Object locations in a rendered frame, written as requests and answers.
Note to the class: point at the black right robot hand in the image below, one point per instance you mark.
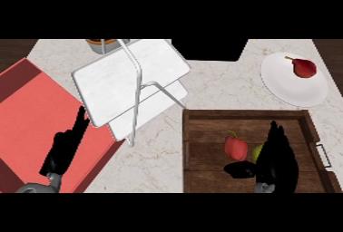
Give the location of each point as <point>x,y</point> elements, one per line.
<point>278,163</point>

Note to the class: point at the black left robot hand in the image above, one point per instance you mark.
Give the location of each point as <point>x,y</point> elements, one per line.
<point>62,152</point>

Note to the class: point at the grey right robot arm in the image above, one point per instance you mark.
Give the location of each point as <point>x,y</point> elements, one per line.
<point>263,187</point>

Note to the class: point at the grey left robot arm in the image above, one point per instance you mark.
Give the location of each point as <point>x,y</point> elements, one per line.
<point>41,185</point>

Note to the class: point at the red tray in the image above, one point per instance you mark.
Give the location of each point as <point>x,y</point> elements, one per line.
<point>44,127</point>

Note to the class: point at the red bell pepper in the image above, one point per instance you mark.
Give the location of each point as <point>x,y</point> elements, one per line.
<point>235,147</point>

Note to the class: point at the brown wooden tray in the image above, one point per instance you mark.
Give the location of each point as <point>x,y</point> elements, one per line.
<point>223,178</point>

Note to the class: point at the green round fruit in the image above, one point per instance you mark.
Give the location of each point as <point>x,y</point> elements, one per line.
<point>256,153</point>

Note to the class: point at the white plate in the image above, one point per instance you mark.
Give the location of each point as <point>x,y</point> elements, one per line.
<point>293,80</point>

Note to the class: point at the red pear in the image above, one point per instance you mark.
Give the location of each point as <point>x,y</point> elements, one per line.
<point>304,67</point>

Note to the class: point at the grey pot with orange rim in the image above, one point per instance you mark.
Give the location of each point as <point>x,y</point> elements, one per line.
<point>105,46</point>

